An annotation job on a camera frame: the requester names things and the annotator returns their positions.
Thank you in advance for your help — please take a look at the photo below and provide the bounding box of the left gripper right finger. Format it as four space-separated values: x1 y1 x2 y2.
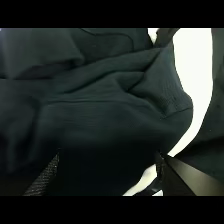
155 150 224 197

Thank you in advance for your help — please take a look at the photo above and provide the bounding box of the black jacket with white stripe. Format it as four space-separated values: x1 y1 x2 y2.
0 28 224 197

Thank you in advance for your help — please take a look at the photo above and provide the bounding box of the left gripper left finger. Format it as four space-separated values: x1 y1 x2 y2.
22 151 63 197

